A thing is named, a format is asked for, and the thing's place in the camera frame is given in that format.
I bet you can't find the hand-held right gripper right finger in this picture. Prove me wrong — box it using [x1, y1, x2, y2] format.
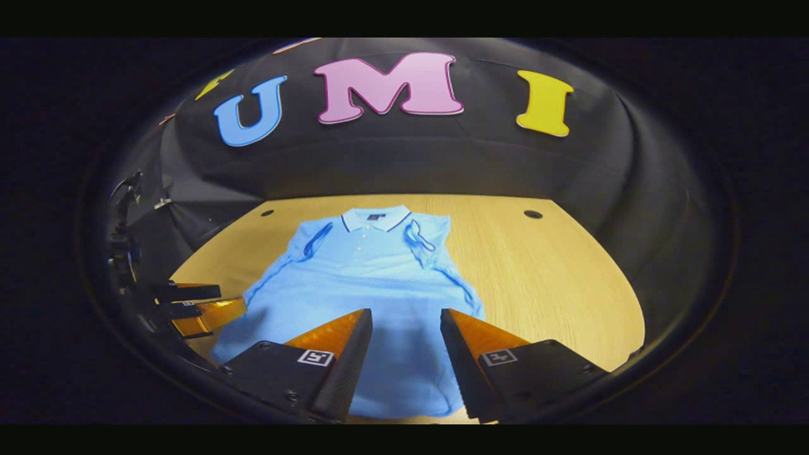
[441, 308, 612, 424]

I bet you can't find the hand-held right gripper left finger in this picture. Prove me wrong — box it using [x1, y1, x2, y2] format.
[215, 308, 374, 424]

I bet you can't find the light blue T-shirt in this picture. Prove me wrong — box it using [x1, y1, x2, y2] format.
[209, 204, 486, 421]

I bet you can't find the black backdrop cloth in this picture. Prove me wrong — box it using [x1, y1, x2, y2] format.
[95, 38, 727, 358]

